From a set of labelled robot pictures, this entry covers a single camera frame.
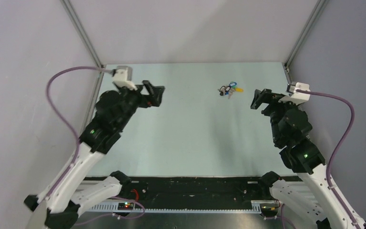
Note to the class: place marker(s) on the yellow key tag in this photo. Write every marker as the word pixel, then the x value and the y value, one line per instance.
pixel 239 90

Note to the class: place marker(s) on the white slotted cable duct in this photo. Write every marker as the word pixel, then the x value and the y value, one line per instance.
pixel 256 207

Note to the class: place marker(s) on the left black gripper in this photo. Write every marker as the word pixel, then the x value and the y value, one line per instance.
pixel 155 91

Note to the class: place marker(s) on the right aluminium frame post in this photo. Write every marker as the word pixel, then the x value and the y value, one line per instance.
pixel 310 23

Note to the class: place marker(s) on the left aluminium frame post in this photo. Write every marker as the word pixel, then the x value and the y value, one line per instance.
pixel 75 20

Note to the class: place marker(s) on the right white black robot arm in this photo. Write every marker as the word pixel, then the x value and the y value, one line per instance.
pixel 290 130

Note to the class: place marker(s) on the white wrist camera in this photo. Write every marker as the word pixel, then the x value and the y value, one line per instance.
pixel 295 95
pixel 122 78

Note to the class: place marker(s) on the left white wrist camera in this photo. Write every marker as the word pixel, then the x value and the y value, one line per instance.
pixel 122 78

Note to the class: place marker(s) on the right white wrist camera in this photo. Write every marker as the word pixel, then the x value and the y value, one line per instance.
pixel 295 95

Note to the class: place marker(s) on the aluminium frame post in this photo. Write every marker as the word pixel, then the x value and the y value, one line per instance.
pixel 310 23
pixel 75 20

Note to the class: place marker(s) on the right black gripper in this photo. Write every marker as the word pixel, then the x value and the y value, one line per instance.
pixel 266 96

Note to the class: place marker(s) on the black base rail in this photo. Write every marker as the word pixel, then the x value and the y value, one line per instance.
pixel 191 192

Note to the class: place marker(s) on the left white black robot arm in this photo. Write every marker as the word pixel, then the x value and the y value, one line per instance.
pixel 60 204

